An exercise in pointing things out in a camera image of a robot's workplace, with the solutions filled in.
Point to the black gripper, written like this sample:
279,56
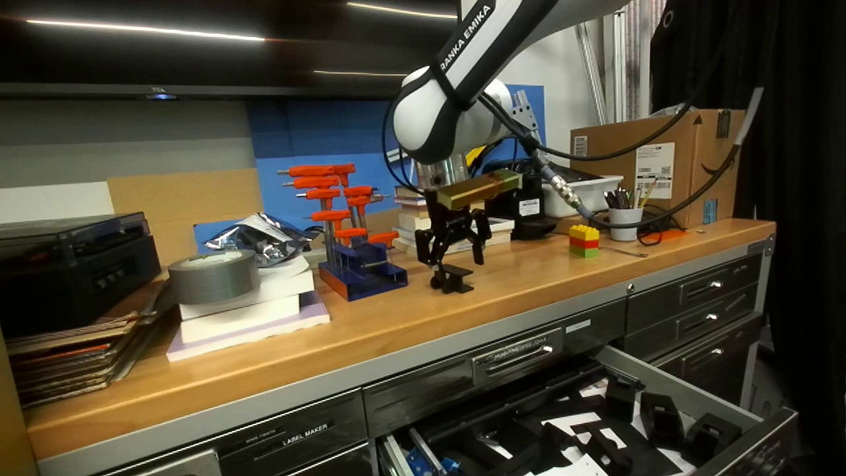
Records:
458,226

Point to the wide black steel drawer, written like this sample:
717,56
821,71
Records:
676,386

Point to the black cube-shaped plastic part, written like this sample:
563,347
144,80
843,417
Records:
711,437

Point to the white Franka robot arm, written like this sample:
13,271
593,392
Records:
475,54

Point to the wide cream book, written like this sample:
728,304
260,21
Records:
499,231

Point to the thick white-page book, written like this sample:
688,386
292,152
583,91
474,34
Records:
409,218

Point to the thin dark-cover book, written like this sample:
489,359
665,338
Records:
404,191

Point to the black appliance with white label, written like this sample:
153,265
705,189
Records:
530,206

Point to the yellow bar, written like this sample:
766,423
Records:
475,156

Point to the blue hex key stand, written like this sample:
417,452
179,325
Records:
359,276

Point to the yellow red green block stack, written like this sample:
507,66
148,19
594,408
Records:
583,238

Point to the white plastic bin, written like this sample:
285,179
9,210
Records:
590,197

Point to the dark pen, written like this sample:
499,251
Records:
614,198

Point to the white pen cup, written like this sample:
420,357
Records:
625,226

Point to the white stack of papers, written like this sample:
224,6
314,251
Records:
285,281

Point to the green pen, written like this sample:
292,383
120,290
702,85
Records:
628,198

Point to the crumpled silver foil bag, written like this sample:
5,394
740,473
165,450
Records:
265,236

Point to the lavender flat book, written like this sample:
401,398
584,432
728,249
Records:
265,338

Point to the orange flat object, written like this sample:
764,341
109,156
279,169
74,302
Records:
672,236

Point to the thick white book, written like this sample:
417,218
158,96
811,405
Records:
238,320

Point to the brown cardboard shipping box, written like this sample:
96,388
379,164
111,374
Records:
696,161

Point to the brown cardboard sheet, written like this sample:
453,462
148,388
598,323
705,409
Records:
186,206

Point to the black curtain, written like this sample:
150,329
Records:
793,308

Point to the black electronic device box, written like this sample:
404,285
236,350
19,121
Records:
74,272

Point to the brown folder stack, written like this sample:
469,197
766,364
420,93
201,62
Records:
68,359

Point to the white board panel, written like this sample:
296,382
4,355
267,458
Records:
52,201

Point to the aluminium angle bracket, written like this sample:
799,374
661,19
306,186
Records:
526,109

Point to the blue wall board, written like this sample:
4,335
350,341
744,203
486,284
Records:
306,133

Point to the aluminium frame tubes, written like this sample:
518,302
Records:
617,70

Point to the grey duct tape roll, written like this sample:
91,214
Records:
212,277

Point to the large black wall monitor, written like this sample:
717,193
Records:
219,62

